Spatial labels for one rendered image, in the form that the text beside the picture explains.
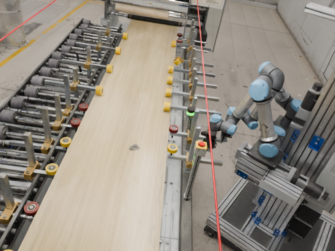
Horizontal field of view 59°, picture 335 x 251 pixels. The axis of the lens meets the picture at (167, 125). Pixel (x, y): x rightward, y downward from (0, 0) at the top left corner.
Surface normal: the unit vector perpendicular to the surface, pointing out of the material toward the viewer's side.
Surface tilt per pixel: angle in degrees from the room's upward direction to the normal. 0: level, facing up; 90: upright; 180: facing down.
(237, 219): 0
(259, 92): 83
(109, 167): 0
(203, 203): 0
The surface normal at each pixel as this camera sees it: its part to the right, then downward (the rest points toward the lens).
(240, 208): 0.14, -0.79
